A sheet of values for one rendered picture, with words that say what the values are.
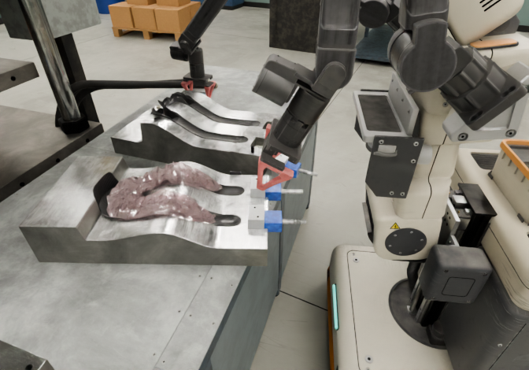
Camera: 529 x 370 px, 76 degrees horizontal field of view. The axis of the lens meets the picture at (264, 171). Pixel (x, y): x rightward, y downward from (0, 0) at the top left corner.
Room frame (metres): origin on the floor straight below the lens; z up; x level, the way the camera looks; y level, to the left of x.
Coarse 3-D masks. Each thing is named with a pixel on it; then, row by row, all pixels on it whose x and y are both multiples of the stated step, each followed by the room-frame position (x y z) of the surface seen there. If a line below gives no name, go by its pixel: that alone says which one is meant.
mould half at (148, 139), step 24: (192, 96) 1.09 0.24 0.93; (144, 120) 0.91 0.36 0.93; (168, 120) 0.92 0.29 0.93; (192, 120) 0.96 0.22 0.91; (264, 120) 0.99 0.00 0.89; (120, 144) 0.93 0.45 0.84; (144, 144) 0.90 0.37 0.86; (168, 144) 0.87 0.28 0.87; (192, 144) 0.85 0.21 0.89; (216, 144) 0.85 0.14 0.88; (240, 144) 0.84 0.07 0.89; (216, 168) 0.82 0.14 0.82; (240, 168) 0.80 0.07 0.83
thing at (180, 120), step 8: (176, 96) 1.07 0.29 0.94; (184, 96) 1.07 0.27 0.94; (160, 104) 0.98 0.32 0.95; (192, 104) 1.06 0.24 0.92; (200, 104) 1.05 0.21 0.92; (152, 112) 0.94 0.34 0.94; (160, 112) 1.04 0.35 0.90; (168, 112) 0.96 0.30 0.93; (200, 112) 1.02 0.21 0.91; (208, 112) 1.04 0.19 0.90; (176, 120) 0.94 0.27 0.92; (184, 120) 0.95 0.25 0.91; (216, 120) 1.01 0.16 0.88; (224, 120) 1.01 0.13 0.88; (232, 120) 1.01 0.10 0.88; (240, 120) 1.00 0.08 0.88; (248, 120) 1.00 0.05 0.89; (256, 120) 0.99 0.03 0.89; (192, 128) 0.93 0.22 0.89; (200, 128) 0.93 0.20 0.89; (200, 136) 0.89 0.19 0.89; (208, 136) 0.91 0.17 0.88; (216, 136) 0.91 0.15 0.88; (224, 136) 0.90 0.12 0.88; (232, 136) 0.90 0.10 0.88; (240, 136) 0.89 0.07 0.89
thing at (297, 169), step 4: (280, 156) 0.84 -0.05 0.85; (284, 156) 0.84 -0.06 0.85; (280, 160) 0.82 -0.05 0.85; (284, 160) 0.82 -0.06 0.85; (288, 164) 0.81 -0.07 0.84; (292, 164) 0.81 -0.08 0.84; (300, 164) 0.81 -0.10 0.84; (292, 168) 0.79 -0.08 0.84; (296, 168) 0.79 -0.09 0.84; (300, 168) 0.80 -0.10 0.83; (272, 172) 0.81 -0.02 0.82; (296, 172) 0.78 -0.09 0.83; (300, 172) 0.79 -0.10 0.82; (304, 172) 0.79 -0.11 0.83; (308, 172) 0.79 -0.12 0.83; (312, 172) 0.78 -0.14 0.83; (272, 176) 0.81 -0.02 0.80; (296, 176) 0.78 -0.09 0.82
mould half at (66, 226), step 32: (96, 160) 0.73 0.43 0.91; (64, 192) 0.60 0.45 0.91; (192, 192) 0.63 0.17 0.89; (32, 224) 0.50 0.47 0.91; (64, 224) 0.50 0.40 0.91; (96, 224) 0.53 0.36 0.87; (128, 224) 0.53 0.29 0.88; (160, 224) 0.51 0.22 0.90; (192, 224) 0.53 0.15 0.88; (64, 256) 0.49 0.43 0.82; (96, 256) 0.49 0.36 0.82; (128, 256) 0.49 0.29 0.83; (160, 256) 0.49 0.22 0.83; (192, 256) 0.48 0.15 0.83; (224, 256) 0.48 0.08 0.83; (256, 256) 0.48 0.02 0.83
